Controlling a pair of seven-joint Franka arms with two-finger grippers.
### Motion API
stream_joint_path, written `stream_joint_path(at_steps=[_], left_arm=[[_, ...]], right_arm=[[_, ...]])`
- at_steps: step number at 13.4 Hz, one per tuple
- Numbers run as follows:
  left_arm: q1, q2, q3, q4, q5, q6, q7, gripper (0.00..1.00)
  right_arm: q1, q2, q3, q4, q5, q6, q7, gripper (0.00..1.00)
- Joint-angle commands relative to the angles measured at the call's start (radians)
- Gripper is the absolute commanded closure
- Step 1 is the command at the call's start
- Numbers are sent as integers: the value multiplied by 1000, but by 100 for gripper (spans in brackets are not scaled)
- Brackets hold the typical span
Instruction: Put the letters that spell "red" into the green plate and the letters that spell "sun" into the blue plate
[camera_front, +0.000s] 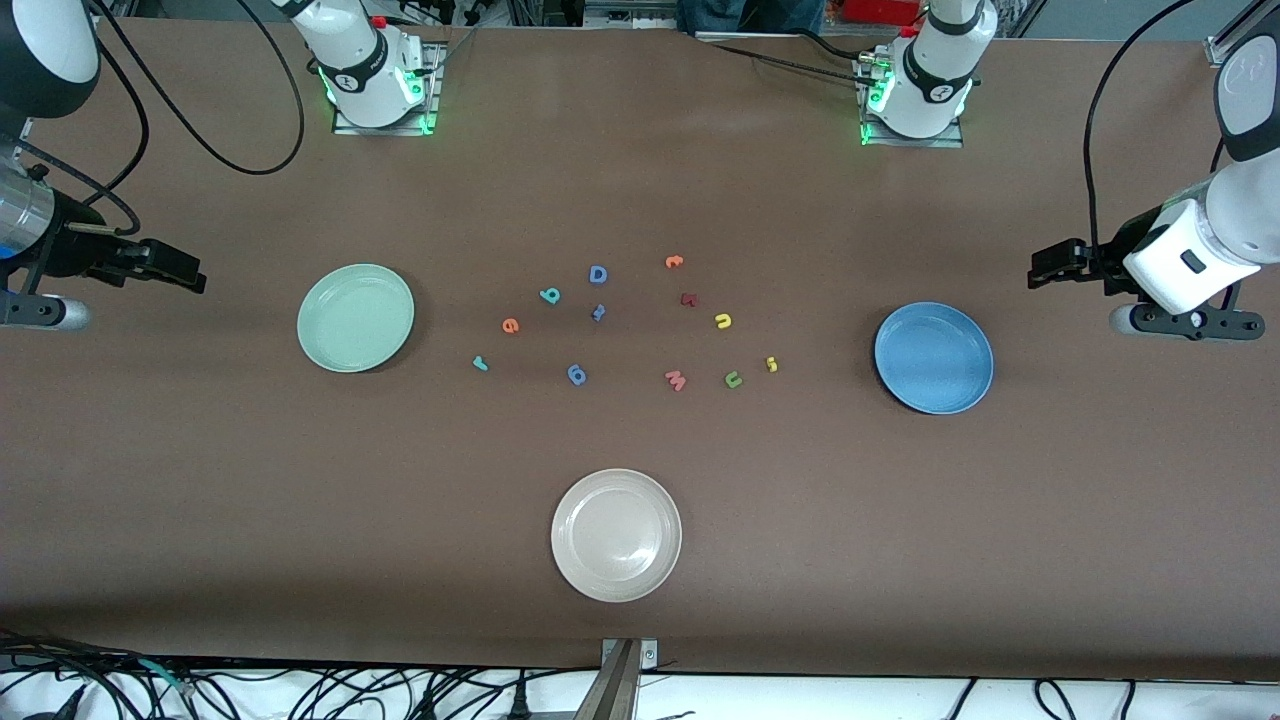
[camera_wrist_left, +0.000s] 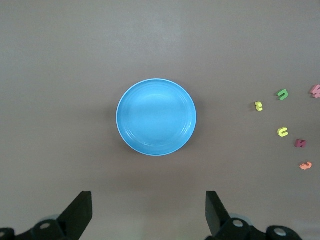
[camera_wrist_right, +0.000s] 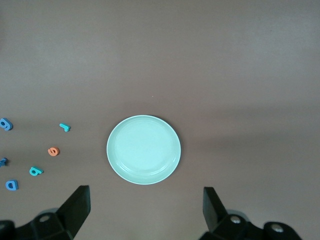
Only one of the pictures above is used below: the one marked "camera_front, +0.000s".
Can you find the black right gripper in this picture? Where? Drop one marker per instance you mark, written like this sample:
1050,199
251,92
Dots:
72,250

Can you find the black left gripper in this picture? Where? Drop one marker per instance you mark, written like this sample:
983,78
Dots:
1108,262

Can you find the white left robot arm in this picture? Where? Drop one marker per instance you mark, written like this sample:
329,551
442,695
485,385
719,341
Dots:
925,90

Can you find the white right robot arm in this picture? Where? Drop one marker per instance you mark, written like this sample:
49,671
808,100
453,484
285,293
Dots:
365,75

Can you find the blue plate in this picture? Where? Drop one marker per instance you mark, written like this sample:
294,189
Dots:
934,358

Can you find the light green plate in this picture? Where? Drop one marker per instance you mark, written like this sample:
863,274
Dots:
355,318

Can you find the red box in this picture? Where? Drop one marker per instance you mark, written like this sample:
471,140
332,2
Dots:
880,10

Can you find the person in blue jeans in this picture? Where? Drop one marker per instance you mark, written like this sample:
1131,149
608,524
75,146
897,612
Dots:
750,14

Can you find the pink foam letter w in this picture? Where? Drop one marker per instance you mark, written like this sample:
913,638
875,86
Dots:
675,381

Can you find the blue foam letter g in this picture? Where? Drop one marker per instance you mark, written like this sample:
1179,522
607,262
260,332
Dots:
577,375

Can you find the beige plate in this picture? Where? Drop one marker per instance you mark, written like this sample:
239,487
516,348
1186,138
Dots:
616,535

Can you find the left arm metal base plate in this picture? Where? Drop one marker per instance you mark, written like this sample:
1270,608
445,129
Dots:
940,142

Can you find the aluminium frame extrusion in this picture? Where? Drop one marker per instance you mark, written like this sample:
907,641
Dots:
1225,45

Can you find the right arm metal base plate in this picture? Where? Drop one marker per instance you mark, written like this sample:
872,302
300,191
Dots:
432,100

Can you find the metal table bracket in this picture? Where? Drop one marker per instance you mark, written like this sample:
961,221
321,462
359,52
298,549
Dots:
620,680

